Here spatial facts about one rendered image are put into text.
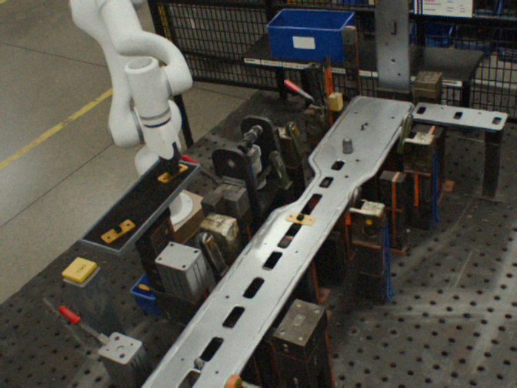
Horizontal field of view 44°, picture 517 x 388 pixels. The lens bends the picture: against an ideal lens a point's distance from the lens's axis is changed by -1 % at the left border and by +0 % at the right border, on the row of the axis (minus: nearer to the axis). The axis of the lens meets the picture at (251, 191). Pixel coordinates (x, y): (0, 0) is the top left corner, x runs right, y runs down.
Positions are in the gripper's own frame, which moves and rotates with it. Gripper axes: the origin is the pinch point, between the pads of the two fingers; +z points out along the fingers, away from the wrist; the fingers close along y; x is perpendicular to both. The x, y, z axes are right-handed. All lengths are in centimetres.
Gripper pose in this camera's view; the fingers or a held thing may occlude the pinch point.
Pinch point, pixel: (170, 165)
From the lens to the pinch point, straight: 179.3
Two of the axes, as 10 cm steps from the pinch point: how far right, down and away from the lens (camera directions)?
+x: 6.9, -5.3, 4.9
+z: 1.6, 7.8, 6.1
